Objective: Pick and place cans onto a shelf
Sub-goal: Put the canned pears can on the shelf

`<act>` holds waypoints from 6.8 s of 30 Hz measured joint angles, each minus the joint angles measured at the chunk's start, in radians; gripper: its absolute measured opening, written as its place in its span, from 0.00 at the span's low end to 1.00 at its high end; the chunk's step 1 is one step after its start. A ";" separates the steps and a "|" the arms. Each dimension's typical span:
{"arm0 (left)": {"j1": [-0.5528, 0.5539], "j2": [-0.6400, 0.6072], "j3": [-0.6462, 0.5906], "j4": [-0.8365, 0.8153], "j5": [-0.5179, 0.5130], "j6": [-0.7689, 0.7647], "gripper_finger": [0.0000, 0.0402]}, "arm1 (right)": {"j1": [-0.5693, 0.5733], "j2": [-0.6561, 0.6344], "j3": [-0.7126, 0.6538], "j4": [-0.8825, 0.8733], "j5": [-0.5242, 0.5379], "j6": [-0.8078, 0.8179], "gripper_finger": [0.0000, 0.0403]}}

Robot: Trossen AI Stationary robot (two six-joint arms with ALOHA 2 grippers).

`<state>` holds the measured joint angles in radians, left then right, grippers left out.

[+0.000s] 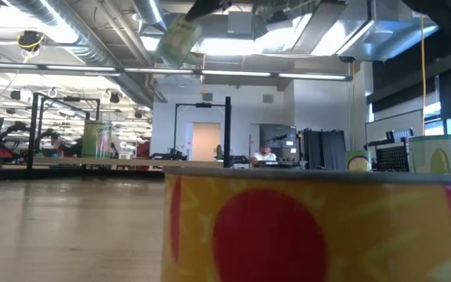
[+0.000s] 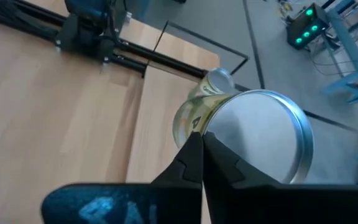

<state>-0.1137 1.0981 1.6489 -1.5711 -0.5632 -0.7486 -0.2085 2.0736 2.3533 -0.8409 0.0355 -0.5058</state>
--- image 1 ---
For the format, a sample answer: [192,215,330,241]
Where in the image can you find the black folding panel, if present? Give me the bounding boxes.
[301,128,347,172]

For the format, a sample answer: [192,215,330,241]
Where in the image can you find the black ceiling fixture yellow wire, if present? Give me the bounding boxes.
[16,30,46,63]

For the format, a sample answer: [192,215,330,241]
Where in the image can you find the thin black background frame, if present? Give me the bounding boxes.
[173,101,226,160]

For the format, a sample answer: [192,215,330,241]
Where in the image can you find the wooden shelf board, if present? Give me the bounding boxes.
[31,156,225,169]

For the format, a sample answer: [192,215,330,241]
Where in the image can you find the white partition panel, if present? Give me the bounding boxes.
[365,109,424,146]

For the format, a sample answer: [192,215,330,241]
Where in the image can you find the yellow can red circles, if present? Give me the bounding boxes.
[161,168,451,282]

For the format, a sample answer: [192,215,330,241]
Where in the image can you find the grey ceiling box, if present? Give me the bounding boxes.
[227,10,256,37]

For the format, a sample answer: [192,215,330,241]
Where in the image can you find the black background station frame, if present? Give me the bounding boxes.
[37,96,102,157]

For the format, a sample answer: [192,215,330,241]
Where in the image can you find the long LED light bar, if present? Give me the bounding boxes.
[0,61,354,82]

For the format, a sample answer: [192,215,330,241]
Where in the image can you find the green can round fruit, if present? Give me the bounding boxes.
[345,150,373,174]

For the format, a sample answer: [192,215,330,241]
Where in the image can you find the black shelf side post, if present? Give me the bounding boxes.
[223,96,233,169]
[26,92,41,172]

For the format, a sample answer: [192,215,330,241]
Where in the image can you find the green can labelled Orange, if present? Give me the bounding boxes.
[81,120,113,160]

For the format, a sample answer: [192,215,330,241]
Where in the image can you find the tan door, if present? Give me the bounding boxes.
[192,121,222,161]

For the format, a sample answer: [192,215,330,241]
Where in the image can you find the person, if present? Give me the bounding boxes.
[51,132,84,157]
[250,144,278,168]

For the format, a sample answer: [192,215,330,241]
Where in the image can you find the silver spiral ventilation duct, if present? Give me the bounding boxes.
[8,0,160,107]

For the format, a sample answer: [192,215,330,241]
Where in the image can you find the large rectangular metal duct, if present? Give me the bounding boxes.
[256,0,440,63]

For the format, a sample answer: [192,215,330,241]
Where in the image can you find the black perforated panel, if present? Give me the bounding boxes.
[376,145,410,174]

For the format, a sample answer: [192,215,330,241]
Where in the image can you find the bright glass window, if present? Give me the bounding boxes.
[424,100,451,173]

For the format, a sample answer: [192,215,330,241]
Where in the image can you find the black metal bracket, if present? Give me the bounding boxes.
[366,128,415,149]

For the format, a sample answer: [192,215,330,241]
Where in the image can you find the dark grey machine cabinet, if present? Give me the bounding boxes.
[259,124,299,162]

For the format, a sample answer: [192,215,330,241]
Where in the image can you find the yellow-green peach can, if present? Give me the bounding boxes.
[155,13,204,68]

